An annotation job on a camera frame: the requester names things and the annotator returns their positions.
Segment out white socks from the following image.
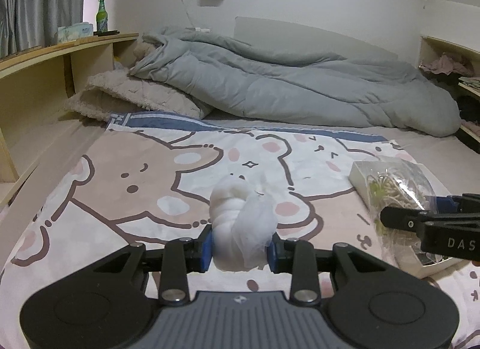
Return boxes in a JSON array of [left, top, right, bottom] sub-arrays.
[[209, 176, 278, 272]]

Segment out bag of rubber bands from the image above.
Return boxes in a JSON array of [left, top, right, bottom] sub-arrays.
[[348, 156, 448, 269]]

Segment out cartoon bear blanket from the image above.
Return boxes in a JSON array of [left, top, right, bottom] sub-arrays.
[[1, 113, 479, 348]]

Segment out white shallow cardboard box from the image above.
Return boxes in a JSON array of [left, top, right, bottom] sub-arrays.
[[349, 157, 461, 278]]

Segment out built-in closet shelf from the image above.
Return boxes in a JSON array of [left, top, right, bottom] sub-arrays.
[[418, 36, 479, 152]]

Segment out pink clothes pile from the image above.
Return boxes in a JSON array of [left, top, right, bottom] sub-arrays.
[[419, 52, 474, 77]]

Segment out grey quilted duvet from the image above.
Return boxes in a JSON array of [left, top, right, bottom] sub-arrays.
[[130, 26, 461, 138]]

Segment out beige fluffy pillow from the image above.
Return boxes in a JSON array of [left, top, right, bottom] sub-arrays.
[[65, 69, 213, 122]]

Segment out wooden bedside shelf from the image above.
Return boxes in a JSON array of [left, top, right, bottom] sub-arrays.
[[1, 33, 138, 205]]

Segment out grey headboard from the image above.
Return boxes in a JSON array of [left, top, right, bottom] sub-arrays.
[[233, 17, 398, 61]]

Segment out green glass bottle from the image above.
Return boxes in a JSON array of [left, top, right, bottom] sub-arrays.
[[96, 0, 108, 34]]

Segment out tissue pack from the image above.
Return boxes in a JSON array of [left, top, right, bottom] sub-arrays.
[[56, 22, 94, 44]]

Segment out grey curtain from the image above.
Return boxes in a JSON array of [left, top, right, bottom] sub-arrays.
[[1, 0, 84, 57]]

